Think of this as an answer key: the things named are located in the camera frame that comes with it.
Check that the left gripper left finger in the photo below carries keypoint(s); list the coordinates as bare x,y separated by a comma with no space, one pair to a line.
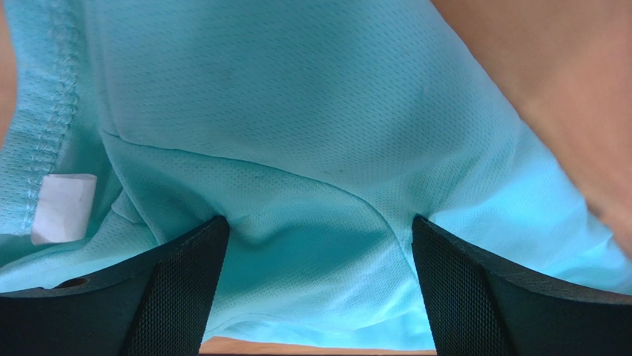
156,303

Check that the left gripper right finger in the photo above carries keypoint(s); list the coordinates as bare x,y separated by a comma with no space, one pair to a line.
479,303

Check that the mint green t-shirt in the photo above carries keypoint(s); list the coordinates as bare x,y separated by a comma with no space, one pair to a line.
319,129

